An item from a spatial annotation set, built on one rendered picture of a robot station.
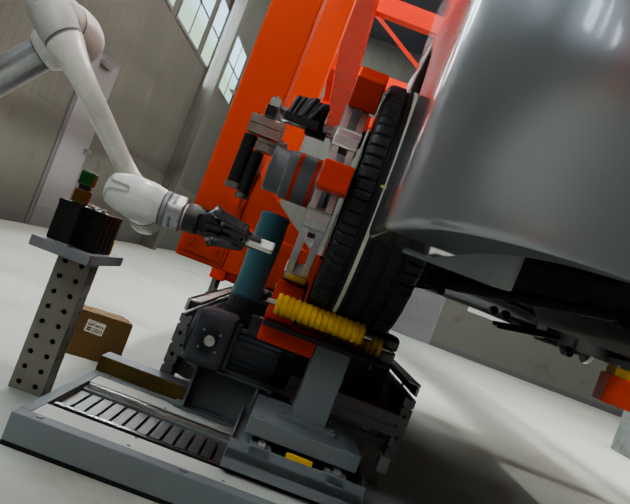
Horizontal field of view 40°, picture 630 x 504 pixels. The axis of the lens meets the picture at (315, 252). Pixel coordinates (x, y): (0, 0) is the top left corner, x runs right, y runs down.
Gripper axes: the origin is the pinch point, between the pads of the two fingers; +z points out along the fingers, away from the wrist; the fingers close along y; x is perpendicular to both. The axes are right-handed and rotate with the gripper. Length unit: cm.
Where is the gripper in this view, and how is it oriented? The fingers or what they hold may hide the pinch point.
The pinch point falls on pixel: (260, 244)
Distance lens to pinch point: 216.5
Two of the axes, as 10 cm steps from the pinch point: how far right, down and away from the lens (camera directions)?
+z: 9.4, 3.5, 0.1
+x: 2.4, -6.5, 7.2
